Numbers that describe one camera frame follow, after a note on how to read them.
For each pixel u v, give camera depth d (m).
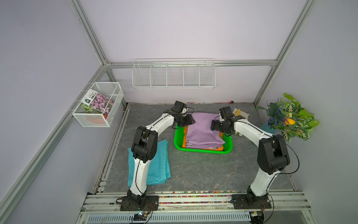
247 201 0.72
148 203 0.74
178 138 0.89
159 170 0.81
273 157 0.49
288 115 0.64
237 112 1.13
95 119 0.69
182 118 0.85
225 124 0.74
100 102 0.75
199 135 0.94
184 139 0.92
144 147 0.55
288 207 0.74
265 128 0.80
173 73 0.99
